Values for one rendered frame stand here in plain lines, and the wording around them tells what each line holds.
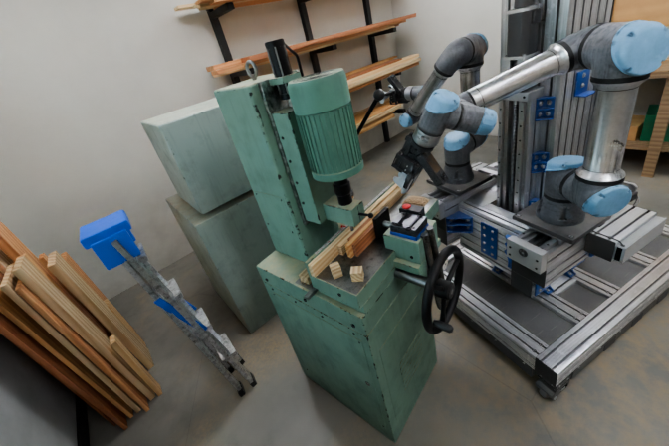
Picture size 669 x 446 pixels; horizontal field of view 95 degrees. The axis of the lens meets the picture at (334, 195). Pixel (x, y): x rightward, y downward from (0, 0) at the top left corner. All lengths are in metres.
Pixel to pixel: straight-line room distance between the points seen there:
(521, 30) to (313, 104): 0.81
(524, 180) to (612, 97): 0.55
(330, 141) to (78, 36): 2.50
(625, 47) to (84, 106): 3.07
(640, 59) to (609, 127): 0.18
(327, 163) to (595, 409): 1.53
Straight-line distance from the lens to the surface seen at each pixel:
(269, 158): 1.09
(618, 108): 1.11
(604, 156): 1.16
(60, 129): 3.10
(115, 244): 1.42
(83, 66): 3.11
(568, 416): 1.86
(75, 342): 1.99
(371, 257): 1.09
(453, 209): 1.65
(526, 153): 1.48
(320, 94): 0.87
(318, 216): 1.12
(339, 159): 0.93
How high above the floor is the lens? 1.60
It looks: 27 degrees down
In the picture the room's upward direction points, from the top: 14 degrees counter-clockwise
